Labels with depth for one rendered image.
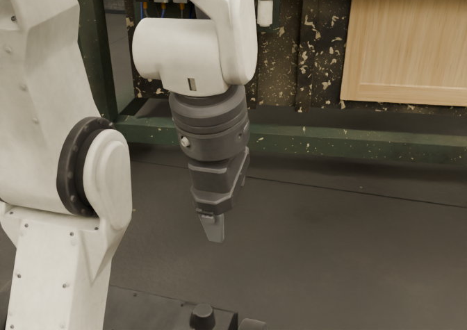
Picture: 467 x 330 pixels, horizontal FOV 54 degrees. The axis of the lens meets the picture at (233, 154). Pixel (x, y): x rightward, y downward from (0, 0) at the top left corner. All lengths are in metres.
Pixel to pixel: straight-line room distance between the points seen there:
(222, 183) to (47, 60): 0.25
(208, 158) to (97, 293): 0.35
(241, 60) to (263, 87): 1.48
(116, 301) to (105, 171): 0.48
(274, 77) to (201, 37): 1.46
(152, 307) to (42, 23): 0.67
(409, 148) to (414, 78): 0.30
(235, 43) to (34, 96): 0.25
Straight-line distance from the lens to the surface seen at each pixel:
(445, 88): 1.97
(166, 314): 1.01
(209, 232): 0.61
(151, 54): 0.48
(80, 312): 0.75
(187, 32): 0.47
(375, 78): 1.91
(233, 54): 0.44
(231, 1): 0.43
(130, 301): 1.05
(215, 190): 0.57
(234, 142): 0.52
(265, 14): 1.52
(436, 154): 1.83
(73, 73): 0.63
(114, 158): 0.64
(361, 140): 1.76
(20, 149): 0.63
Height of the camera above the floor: 0.93
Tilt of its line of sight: 28 degrees down
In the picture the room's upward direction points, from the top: straight up
